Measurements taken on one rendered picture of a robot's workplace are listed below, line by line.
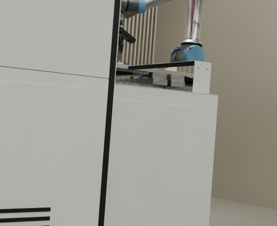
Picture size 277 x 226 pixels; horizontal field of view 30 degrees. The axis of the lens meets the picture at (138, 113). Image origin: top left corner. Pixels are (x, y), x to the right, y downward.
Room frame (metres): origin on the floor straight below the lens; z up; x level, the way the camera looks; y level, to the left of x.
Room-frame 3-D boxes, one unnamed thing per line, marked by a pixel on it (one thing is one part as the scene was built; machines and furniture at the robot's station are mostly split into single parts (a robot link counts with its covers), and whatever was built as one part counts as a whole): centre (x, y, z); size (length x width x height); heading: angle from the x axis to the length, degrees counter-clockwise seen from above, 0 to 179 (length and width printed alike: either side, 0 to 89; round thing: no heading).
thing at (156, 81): (2.51, 0.01, 0.87); 0.36 x 0.08 x 0.03; 32
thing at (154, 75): (2.37, -0.08, 0.89); 0.08 x 0.03 x 0.03; 122
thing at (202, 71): (2.49, -0.12, 0.89); 0.55 x 0.09 x 0.14; 32
